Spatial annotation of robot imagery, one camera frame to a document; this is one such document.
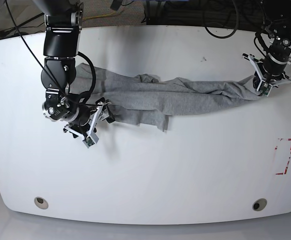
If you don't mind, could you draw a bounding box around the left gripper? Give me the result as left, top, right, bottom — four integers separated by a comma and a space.
242, 53, 291, 95

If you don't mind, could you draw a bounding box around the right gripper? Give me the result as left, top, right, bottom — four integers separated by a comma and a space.
63, 98, 116, 140

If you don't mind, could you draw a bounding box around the grey T-shirt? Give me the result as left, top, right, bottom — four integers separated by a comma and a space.
72, 62, 261, 133

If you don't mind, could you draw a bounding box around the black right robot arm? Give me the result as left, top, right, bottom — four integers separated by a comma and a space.
34, 0, 115, 147

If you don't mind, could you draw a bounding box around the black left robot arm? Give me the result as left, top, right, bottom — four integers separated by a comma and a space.
242, 0, 291, 96

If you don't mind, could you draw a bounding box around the red tape rectangle marker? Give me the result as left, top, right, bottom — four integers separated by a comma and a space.
272, 138, 291, 176

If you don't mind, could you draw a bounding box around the black tripod rod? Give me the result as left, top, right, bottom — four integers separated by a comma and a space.
0, 13, 44, 40

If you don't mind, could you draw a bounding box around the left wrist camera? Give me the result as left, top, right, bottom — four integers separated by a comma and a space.
256, 80, 273, 97

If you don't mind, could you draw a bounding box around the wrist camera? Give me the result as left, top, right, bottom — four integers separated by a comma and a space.
82, 132, 99, 148
256, 80, 273, 97

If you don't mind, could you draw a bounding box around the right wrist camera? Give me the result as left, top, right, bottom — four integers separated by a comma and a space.
82, 132, 99, 148

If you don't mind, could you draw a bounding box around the black cable loop on table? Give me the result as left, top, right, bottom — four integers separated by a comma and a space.
204, 0, 239, 39

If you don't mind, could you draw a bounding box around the left table cable grommet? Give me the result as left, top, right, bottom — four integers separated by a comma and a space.
34, 197, 49, 210

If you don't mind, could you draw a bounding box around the table cable grommet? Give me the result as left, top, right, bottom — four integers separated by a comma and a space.
252, 198, 268, 212
34, 197, 49, 210

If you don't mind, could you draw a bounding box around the yellow cable on floor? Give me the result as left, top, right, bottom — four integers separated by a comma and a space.
81, 11, 116, 23

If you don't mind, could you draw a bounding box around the right table cable grommet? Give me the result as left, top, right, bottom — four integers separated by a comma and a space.
252, 198, 268, 212

